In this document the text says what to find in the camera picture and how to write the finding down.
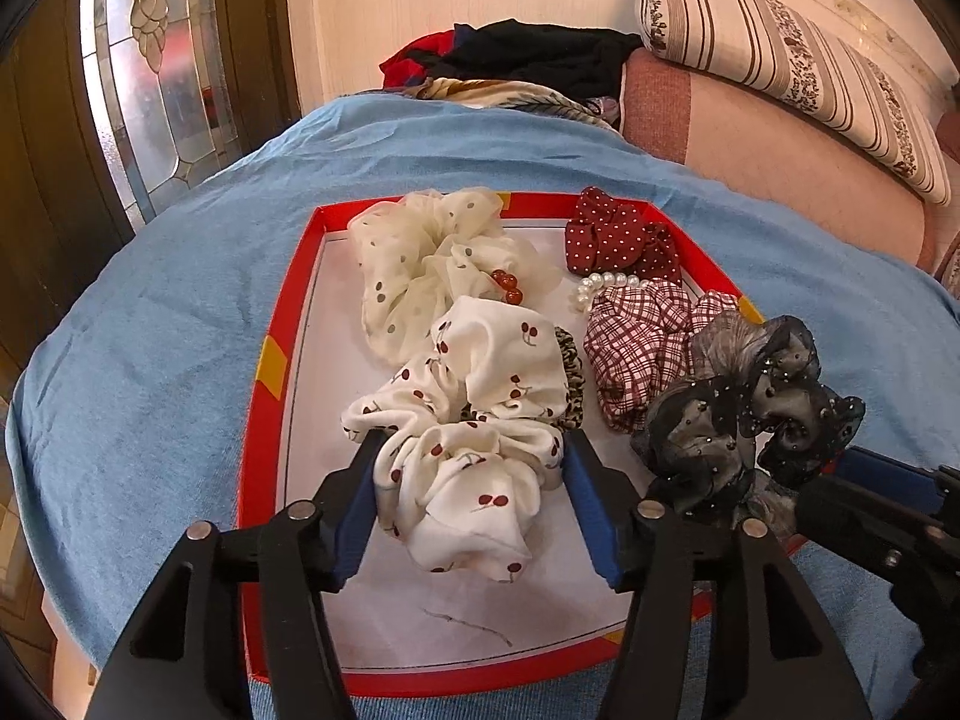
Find long striped floral cushion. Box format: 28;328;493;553
634;0;953;208

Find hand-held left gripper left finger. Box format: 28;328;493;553
88;431;388;720

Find red plaid scrunchie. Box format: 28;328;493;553
583;277;740;434

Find white cherry print scrunchie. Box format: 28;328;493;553
341;295;571;584

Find grey sheer scrunchie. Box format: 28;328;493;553
630;313;866;542

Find leopard print scrunchie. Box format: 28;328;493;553
459;326;587;433

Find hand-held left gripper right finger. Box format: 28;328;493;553
561;435;875;720

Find white pearl bracelet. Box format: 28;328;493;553
571;271;661;315

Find red cardboard box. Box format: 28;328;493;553
238;191;766;697

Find red bead bracelet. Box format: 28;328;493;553
491;268;527;308

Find wooden stained glass door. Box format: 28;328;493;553
0;0;302;398

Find red polka dot scrunchie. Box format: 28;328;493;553
565;187;684;287

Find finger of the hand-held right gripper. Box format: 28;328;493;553
829;446;960;502
795;474;960;580

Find beige patterned scarf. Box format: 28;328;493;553
352;77;623;128

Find blue blanket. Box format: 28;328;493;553
4;94;960;720

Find pink sofa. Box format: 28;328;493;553
619;49;960;272

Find red cloth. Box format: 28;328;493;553
379;30;458;91

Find cream sheer dotted scrunchie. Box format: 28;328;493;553
347;187;560;362

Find purple patterned cloth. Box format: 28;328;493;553
585;94;625;130

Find black clothing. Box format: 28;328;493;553
431;19;644;103

